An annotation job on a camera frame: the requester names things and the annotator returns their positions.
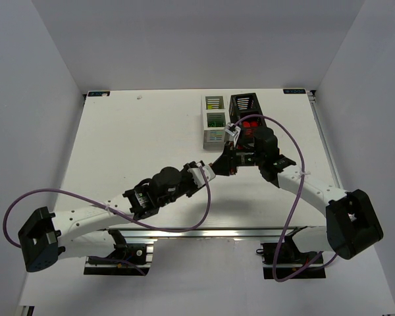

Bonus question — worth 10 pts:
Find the red flower lego piece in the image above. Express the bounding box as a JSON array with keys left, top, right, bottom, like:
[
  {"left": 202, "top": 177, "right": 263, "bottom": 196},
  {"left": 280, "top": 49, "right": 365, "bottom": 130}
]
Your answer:
[{"left": 242, "top": 121, "right": 259, "bottom": 128}]

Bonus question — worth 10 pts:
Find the green small lego brick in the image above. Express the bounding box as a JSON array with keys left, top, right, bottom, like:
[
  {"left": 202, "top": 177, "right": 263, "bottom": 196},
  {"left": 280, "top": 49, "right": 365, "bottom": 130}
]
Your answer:
[{"left": 208, "top": 121, "right": 225, "bottom": 128}]

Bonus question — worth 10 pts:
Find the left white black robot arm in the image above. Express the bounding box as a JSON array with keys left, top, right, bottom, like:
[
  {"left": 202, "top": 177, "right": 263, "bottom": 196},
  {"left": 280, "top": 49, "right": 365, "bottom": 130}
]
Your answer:
[{"left": 18, "top": 162, "right": 215, "bottom": 273}]

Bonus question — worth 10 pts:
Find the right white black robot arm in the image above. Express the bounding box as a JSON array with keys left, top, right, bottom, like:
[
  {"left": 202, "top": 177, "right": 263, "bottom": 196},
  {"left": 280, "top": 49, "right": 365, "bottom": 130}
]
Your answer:
[{"left": 211, "top": 125, "right": 384, "bottom": 259}]

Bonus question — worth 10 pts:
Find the black slotted container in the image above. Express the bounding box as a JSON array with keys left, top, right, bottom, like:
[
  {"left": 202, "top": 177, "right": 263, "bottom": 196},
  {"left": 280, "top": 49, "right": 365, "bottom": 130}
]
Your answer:
[{"left": 228, "top": 93, "right": 266, "bottom": 145}]

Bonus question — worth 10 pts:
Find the white slotted container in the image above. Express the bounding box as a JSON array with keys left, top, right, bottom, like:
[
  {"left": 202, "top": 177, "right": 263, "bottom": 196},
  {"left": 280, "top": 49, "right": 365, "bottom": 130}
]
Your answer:
[{"left": 201, "top": 95, "right": 230, "bottom": 150}]

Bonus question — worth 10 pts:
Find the right blue table label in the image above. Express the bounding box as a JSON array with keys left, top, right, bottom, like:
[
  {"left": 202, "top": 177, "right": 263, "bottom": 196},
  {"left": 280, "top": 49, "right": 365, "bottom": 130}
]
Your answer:
[{"left": 283, "top": 88, "right": 306, "bottom": 94}]

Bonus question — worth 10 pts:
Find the blue table label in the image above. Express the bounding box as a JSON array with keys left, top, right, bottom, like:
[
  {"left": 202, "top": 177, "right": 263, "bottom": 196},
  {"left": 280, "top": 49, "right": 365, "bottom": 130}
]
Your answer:
[
  {"left": 283, "top": 88, "right": 306, "bottom": 94},
  {"left": 87, "top": 91, "right": 111, "bottom": 97}
]

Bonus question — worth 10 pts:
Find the left blue table label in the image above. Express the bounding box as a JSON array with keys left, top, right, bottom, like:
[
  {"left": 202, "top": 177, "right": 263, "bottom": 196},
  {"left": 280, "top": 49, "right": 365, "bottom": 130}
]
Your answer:
[{"left": 87, "top": 91, "right": 111, "bottom": 97}]

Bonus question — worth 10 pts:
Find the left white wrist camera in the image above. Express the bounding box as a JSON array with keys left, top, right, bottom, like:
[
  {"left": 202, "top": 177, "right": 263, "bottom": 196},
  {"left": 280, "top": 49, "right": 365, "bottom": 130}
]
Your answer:
[{"left": 188, "top": 163, "right": 216, "bottom": 188}]

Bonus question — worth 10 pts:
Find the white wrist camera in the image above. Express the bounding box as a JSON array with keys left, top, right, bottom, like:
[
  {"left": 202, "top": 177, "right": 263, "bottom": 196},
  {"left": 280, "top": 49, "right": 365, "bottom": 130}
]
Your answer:
[
  {"left": 188, "top": 163, "right": 216, "bottom": 188},
  {"left": 224, "top": 122, "right": 241, "bottom": 146}
]

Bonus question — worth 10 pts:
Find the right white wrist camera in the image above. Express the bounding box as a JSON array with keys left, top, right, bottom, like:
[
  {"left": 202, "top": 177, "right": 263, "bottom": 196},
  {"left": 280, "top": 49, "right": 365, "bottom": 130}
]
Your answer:
[{"left": 224, "top": 122, "right": 241, "bottom": 146}]

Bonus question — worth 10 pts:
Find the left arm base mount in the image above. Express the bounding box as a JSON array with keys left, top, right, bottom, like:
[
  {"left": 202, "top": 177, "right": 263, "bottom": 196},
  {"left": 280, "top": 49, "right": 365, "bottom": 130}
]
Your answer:
[{"left": 84, "top": 238, "right": 157, "bottom": 277}]

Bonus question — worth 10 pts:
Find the aluminium table rail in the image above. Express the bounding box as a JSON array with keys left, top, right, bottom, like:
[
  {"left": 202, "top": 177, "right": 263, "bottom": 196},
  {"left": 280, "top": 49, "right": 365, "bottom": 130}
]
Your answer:
[{"left": 47, "top": 226, "right": 363, "bottom": 240}]

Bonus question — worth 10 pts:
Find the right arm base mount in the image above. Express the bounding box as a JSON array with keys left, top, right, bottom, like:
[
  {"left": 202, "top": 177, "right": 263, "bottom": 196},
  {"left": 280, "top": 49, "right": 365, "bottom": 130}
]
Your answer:
[{"left": 255, "top": 243, "right": 326, "bottom": 280}]

